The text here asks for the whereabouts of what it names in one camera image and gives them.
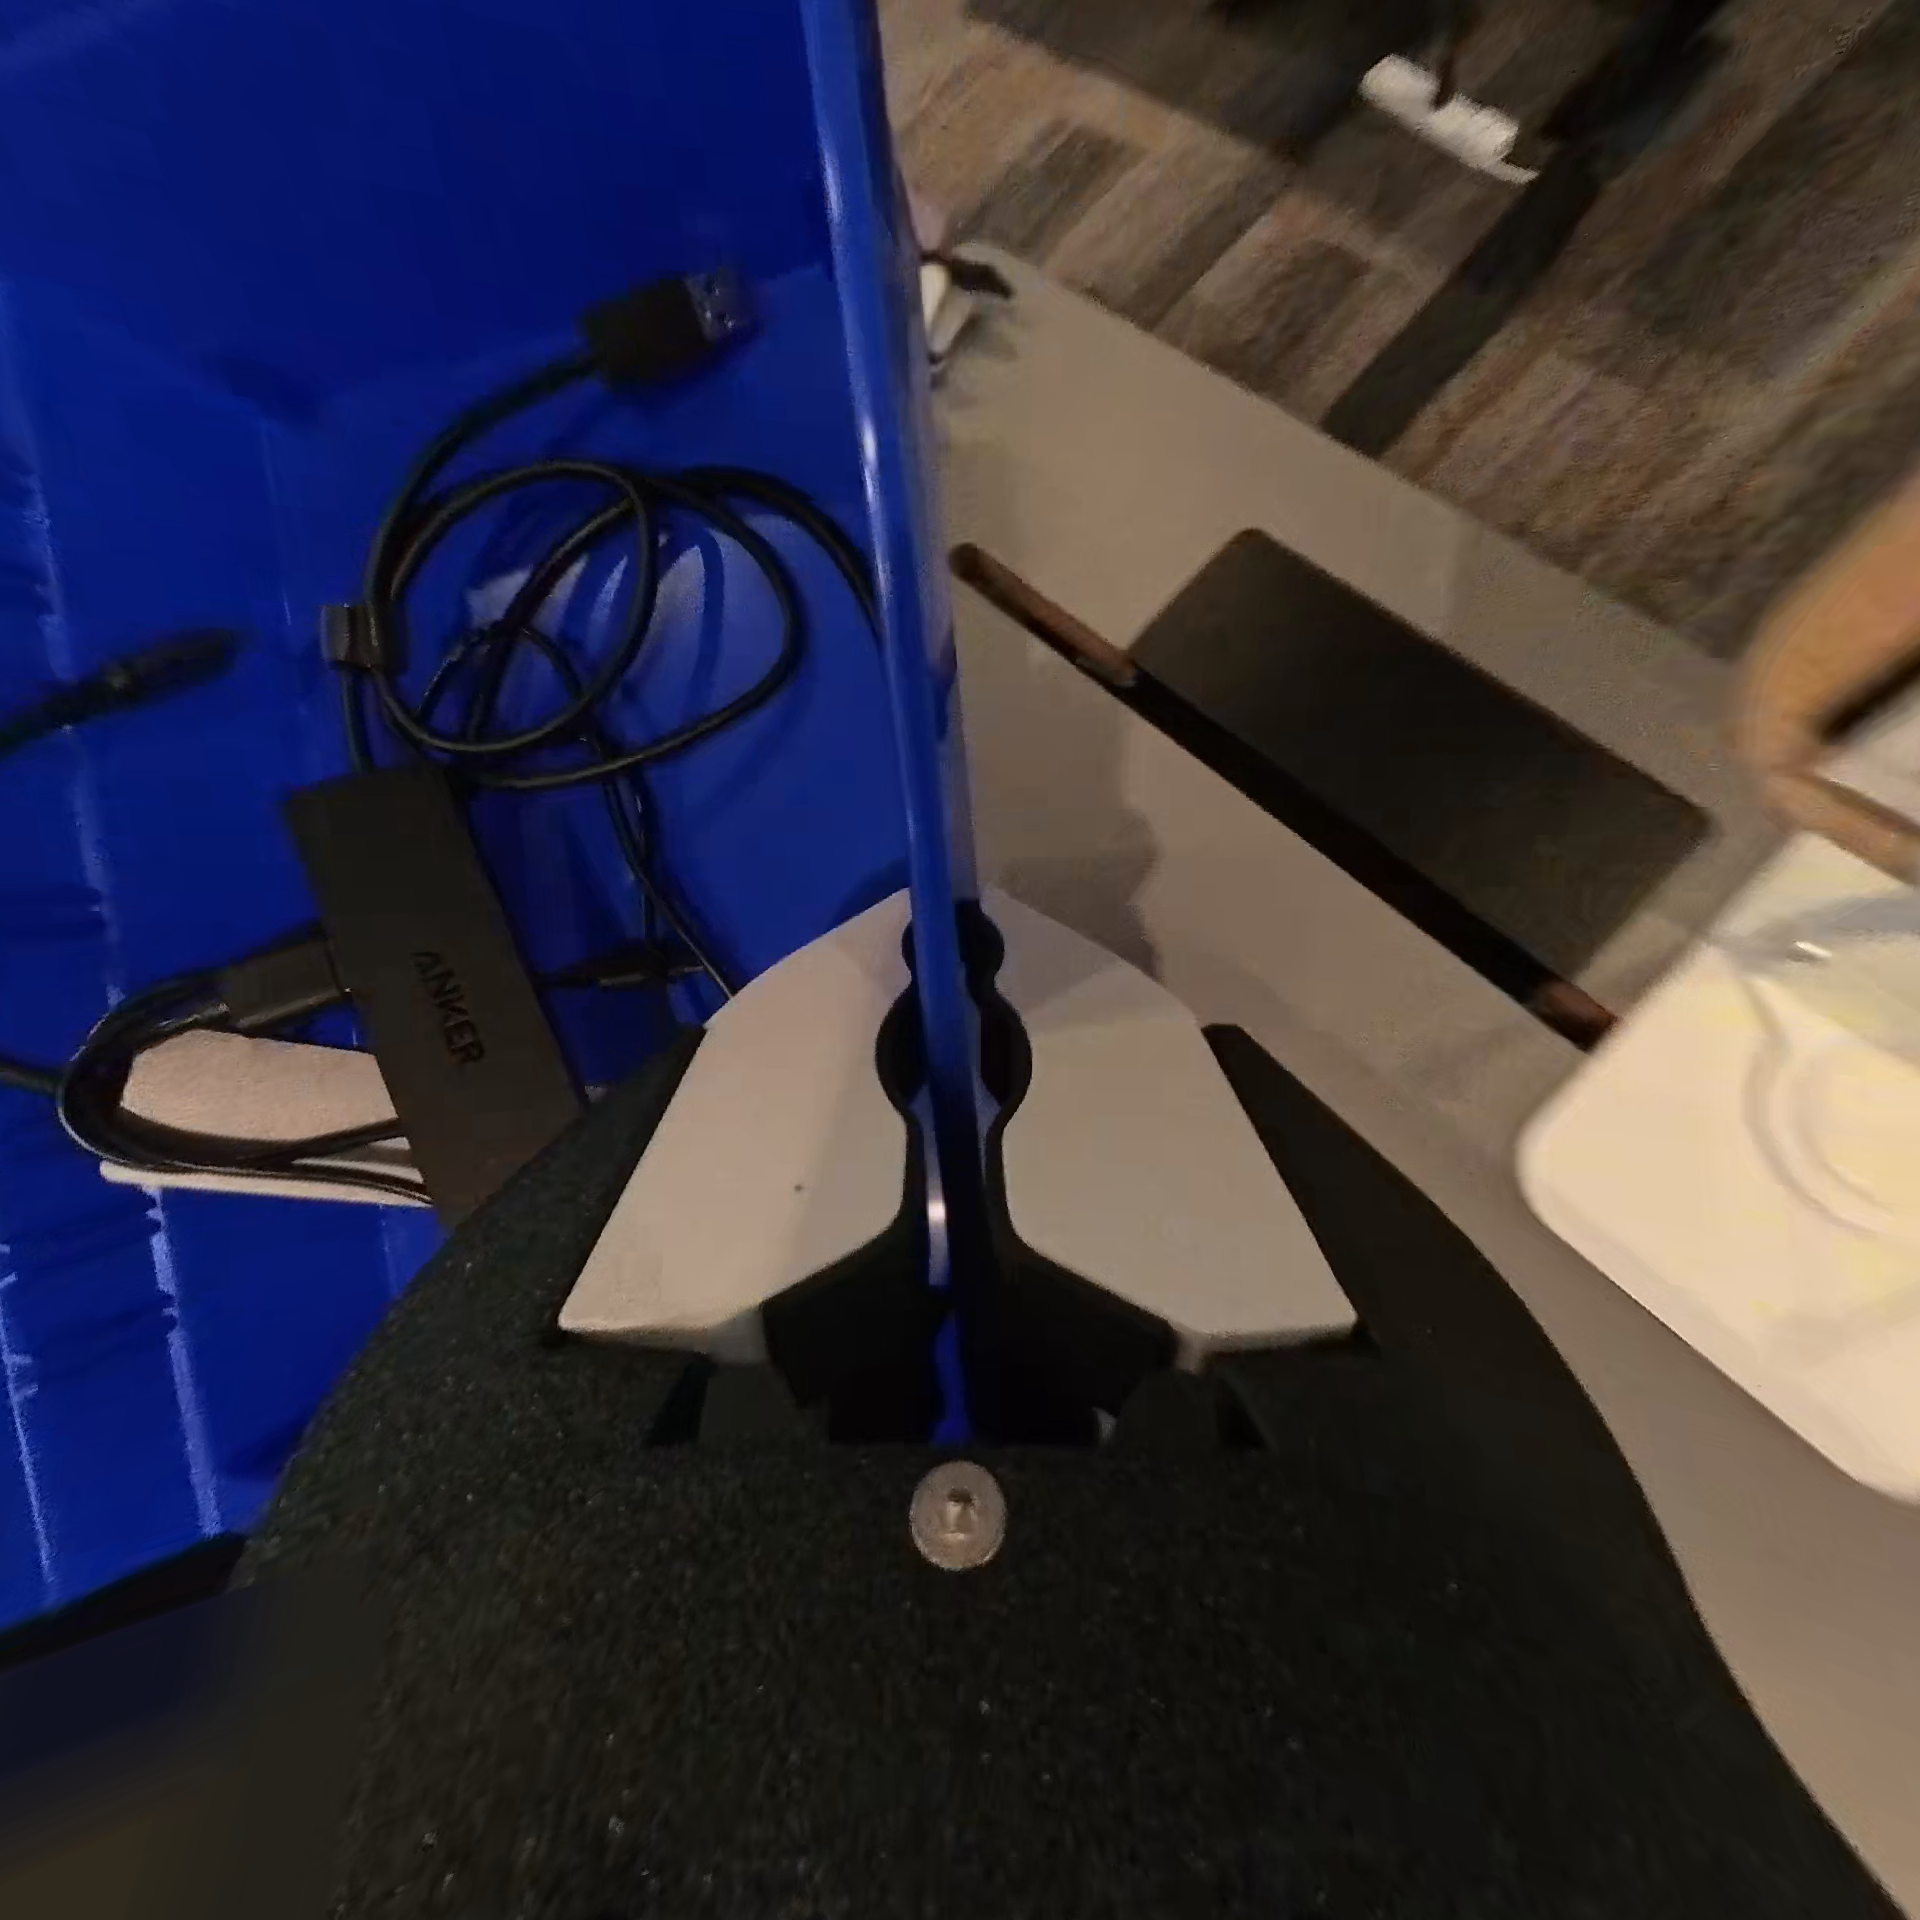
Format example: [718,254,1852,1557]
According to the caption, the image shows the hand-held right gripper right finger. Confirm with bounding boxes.
[966,893,1363,1430]

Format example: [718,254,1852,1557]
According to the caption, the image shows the blue plastic bin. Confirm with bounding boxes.
[0,0,985,1667]

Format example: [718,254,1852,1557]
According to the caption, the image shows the black rectangular table inlay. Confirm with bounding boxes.
[1124,528,1712,977]

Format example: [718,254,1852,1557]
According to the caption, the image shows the black cable plug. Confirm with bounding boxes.
[0,625,246,752]

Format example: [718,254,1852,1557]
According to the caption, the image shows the black usb cable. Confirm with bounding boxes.
[57,930,438,1209]
[533,780,744,1008]

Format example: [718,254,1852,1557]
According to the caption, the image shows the white and clear sign stand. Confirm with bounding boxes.
[1514,749,1920,1501]

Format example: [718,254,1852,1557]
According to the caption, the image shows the black hub cable with strap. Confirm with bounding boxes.
[322,266,891,797]

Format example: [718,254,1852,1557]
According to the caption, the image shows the black usb hub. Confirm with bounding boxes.
[282,771,589,1224]

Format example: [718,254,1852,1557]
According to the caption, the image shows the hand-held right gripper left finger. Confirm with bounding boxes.
[559,883,963,1433]

